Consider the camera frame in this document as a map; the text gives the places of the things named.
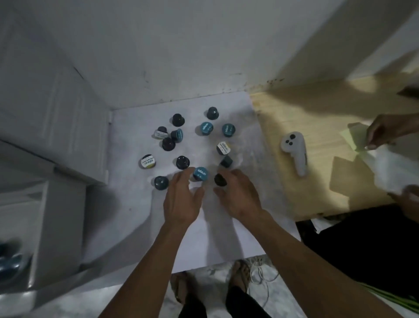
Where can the person's left hand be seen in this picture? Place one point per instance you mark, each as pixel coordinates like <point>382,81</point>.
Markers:
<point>180,199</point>

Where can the person's right hand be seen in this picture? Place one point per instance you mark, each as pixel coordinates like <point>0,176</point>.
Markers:
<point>242,199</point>

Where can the person's left thumb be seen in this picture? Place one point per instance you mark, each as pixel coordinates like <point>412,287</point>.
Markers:
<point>198,196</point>

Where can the person's right thumb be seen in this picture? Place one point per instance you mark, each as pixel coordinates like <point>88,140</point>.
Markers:
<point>220,195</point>

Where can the black coffee capsule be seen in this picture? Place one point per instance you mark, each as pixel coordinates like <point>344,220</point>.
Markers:
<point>219,180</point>

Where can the teal lid coffee capsule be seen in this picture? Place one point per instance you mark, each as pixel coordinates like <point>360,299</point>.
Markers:
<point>200,174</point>

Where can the person's right forearm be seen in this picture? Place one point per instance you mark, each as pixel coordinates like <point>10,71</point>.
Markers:
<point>304,272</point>

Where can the person's left forearm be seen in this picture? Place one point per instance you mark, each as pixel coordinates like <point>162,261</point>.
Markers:
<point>147,272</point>

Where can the white paper sheet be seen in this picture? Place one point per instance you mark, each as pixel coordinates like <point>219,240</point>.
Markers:
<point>212,242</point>

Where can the scatter of coffee capsules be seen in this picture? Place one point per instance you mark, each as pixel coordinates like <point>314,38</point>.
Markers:
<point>178,120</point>

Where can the person's right foot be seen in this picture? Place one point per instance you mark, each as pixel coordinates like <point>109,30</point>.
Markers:
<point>240,273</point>

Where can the person's foot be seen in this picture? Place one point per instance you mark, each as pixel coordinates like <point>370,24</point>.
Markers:
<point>240,273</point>
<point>181,286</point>

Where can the white handheld controller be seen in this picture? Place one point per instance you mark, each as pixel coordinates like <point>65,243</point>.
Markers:
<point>295,150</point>

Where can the person's left foot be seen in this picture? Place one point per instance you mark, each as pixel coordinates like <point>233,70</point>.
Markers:
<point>181,286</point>

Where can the person's right leg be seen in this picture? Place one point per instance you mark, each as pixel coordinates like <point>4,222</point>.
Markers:
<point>244,304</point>

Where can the person's leg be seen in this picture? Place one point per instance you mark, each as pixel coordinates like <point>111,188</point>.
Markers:
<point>244,304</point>
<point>193,309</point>

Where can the person's left leg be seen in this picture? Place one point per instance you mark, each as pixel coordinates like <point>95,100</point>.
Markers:
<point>193,309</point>

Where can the pale yellow paper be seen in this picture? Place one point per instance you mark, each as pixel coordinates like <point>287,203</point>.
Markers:
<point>353,135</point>

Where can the white cabinet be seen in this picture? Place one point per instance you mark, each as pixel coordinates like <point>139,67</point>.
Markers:
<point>49,229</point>

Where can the white crumpled cloth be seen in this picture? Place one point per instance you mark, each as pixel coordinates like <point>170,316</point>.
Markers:
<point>391,170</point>

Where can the white panelled door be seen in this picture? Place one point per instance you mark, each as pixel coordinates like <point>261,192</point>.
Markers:
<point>49,98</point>

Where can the blue round object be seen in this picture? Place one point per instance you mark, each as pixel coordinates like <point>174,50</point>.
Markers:
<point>11,260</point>

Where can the green strips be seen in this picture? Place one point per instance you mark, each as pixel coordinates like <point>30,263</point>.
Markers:
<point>396,296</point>

